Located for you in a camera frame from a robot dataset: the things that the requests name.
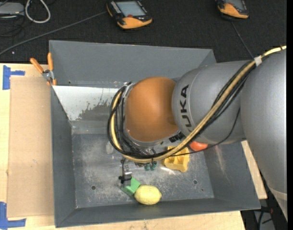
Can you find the green block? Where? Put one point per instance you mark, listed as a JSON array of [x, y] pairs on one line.
[[134, 185]]

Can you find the grey metal bin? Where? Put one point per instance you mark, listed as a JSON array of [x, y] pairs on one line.
[[93, 157]]

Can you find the orange toy fruit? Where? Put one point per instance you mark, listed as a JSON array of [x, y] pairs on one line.
[[198, 146]]

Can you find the yellow toy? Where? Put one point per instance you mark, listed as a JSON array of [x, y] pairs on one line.
[[176, 163]]

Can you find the yellow lemon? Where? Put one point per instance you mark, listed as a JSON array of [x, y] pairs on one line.
[[148, 195]]

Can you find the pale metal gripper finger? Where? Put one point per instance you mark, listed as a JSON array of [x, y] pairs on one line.
[[128, 175]]

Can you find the brown cardboard board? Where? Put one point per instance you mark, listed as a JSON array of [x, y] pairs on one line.
[[28, 147]]

